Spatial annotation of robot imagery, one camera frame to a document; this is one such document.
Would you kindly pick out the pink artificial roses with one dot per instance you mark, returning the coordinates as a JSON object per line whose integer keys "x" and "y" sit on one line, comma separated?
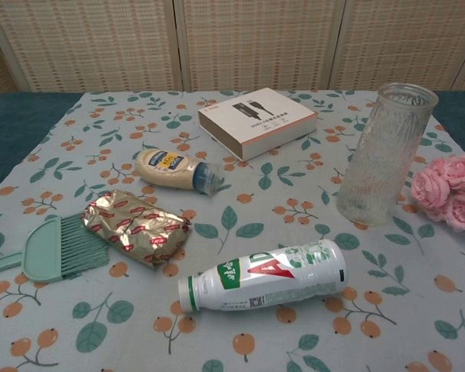
{"x": 457, "y": 174}

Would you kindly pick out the mayonnaise squeeze bottle blue cap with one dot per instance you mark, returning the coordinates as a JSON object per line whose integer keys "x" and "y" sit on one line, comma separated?
{"x": 162, "y": 170}

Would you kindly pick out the green plastic hand brush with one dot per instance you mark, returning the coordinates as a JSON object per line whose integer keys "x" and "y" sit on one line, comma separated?
{"x": 42, "y": 252}

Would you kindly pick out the white AD milk bottle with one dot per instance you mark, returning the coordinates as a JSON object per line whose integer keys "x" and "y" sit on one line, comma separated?
{"x": 263, "y": 279}

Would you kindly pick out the gold foil snack packet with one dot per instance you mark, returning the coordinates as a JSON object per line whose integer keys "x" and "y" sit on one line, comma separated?
{"x": 131, "y": 224}

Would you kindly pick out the floral patterned tablecloth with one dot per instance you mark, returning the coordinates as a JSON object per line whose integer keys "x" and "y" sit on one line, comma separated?
{"x": 100, "y": 310}

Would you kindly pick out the transparent ribbed glass vase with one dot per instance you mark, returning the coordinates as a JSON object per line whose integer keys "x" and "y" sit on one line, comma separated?
{"x": 383, "y": 155}

